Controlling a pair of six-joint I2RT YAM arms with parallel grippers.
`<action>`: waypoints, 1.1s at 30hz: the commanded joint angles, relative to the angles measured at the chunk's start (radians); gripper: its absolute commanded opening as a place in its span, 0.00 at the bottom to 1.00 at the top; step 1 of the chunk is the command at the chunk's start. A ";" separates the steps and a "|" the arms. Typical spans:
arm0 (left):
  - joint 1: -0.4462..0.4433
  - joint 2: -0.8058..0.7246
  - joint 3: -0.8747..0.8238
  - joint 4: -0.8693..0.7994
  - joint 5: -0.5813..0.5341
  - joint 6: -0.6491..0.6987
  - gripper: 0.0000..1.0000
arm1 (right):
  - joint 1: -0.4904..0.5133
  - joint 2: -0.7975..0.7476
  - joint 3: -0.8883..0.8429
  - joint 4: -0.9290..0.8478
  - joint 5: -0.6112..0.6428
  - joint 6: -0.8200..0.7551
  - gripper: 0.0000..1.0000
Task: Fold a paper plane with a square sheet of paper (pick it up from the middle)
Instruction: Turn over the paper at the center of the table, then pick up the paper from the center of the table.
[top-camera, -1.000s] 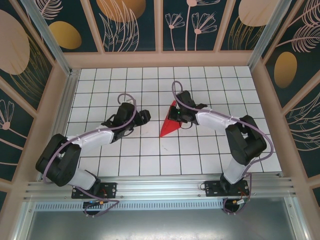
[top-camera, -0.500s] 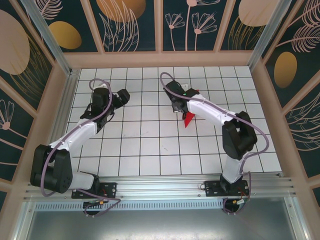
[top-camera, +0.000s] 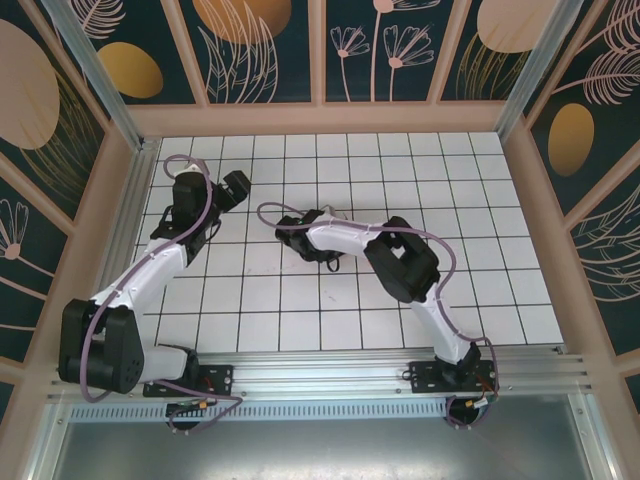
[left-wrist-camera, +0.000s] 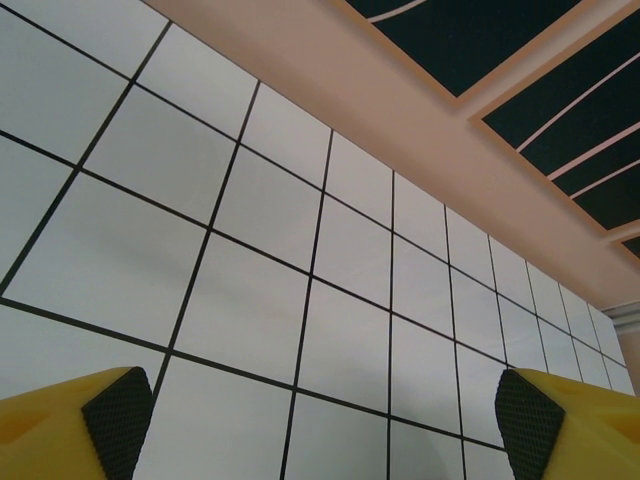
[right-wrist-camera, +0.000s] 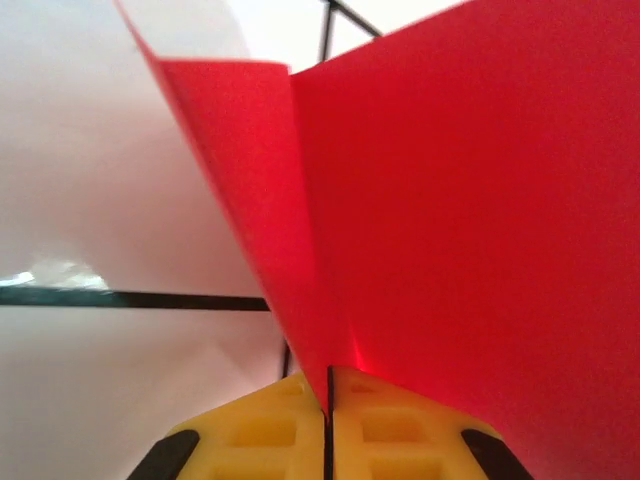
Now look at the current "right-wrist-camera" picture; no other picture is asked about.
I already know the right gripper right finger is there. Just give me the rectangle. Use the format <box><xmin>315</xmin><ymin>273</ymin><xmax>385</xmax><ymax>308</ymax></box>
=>
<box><xmin>330</xmin><ymin>367</ymin><xmax>532</xmax><ymax>480</ymax></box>

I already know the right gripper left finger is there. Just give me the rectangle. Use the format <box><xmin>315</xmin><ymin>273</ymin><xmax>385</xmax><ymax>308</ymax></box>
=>
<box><xmin>127</xmin><ymin>370</ymin><xmax>329</xmax><ymax>480</ymax></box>

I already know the red square paper sheet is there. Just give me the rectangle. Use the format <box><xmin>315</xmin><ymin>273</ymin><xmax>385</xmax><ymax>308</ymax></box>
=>
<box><xmin>113</xmin><ymin>0</ymin><xmax>640</xmax><ymax>480</ymax></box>

